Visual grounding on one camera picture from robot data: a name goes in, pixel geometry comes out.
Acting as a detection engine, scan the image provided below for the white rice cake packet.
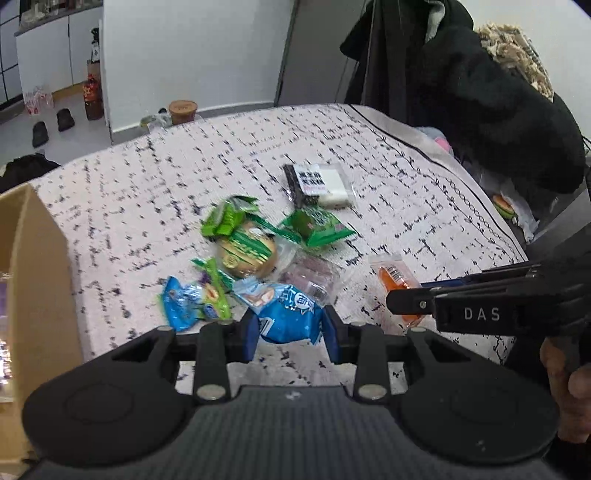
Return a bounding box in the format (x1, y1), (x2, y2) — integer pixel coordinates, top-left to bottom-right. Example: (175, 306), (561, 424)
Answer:
(282, 161), (357, 209)

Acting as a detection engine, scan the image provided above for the brown lidded cup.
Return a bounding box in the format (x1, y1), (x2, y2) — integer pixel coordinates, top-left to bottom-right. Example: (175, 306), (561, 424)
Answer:
(168, 100), (199, 126)

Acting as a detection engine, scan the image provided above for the brown cardboard box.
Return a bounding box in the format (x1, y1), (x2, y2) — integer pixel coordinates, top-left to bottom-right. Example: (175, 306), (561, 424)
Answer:
(0, 184), (85, 464)

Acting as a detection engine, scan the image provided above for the white cabinet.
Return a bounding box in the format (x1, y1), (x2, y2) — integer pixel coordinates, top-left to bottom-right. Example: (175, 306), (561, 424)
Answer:
(13, 4), (105, 101)

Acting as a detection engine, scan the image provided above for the person's right hand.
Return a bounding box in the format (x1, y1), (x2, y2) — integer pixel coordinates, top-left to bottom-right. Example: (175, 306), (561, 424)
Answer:
(540, 338), (591, 445)

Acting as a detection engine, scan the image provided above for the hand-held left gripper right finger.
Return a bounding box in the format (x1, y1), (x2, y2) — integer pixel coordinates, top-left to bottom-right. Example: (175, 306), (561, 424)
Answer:
(322, 305), (472, 401)

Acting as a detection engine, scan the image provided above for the white plastic bag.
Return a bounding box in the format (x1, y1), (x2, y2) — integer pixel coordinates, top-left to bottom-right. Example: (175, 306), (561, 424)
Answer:
(500, 181), (540, 241)

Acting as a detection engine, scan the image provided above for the black clothes pile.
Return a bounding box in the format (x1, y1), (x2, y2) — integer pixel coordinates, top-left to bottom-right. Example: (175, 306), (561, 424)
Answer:
(0, 154), (62, 195)

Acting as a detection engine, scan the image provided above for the blue snack packet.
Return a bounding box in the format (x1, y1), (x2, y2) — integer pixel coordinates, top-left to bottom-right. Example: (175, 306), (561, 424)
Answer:
(159, 275), (232, 334)
(232, 281), (327, 345)

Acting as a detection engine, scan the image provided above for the round cake packet green label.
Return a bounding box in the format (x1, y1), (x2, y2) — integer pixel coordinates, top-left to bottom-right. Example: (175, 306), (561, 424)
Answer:
(216, 219), (302, 280)

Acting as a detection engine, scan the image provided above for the burger toy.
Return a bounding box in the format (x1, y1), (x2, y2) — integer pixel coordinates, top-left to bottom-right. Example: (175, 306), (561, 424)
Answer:
(491, 194), (519, 221)

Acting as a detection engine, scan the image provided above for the dark oil bottle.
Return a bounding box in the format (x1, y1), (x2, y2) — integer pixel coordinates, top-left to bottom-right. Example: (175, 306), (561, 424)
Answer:
(82, 73), (105, 121)

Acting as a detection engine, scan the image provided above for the white black-patterned blanket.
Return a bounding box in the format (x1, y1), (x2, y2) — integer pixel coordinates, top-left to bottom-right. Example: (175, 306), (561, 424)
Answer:
(29, 103), (530, 398)

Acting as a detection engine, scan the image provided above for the green purple snack packet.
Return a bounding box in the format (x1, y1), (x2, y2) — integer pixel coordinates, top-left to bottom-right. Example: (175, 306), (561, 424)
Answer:
(191, 257), (237, 320)

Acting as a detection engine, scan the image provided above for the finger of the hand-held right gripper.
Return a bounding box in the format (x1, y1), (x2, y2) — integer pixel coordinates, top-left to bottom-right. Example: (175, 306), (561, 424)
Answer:
(385, 285), (437, 318)
(418, 262), (542, 289)

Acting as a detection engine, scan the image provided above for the beige shredded bundle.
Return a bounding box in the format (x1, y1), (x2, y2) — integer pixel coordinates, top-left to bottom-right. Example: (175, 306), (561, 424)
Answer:
(475, 21), (556, 103)

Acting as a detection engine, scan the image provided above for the orange sausage packet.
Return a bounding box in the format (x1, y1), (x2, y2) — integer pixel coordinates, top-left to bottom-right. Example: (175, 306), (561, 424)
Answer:
(369, 253), (424, 329)

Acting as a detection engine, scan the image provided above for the pink soft item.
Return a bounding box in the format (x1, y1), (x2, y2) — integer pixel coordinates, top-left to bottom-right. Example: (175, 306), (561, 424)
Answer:
(417, 126), (456, 156)

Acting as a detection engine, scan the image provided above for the black fleece coat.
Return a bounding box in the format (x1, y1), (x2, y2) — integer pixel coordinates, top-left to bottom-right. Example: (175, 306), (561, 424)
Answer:
(341, 0), (588, 223)

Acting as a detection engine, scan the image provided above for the clear plastic bag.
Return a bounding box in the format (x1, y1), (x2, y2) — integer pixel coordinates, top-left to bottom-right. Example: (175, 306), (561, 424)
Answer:
(140, 110), (175, 136)

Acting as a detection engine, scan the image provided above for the clear snack packet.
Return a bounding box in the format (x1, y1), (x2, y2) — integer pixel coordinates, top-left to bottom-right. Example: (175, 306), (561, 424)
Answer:
(276, 251), (355, 308)

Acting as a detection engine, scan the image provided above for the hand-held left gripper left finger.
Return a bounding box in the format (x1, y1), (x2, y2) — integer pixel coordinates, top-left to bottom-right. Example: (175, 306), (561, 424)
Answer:
(108, 307), (260, 404)

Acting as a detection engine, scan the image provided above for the pack of water bottles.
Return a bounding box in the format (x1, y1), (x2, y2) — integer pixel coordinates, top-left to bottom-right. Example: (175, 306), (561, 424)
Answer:
(22, 85), (55, 116)

